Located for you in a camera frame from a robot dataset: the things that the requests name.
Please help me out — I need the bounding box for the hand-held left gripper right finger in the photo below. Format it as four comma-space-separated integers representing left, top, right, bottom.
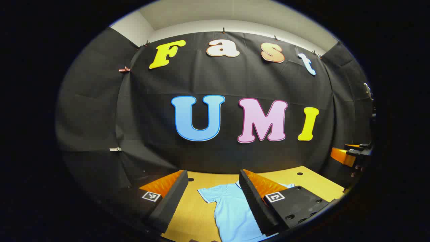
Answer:
239, 169, 336, 237

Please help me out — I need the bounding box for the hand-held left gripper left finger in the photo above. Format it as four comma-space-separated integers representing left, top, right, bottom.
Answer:
97, 170, 189, 234

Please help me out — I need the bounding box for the light blue T-shirt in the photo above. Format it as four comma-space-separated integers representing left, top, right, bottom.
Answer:
197, 180, 295, 242

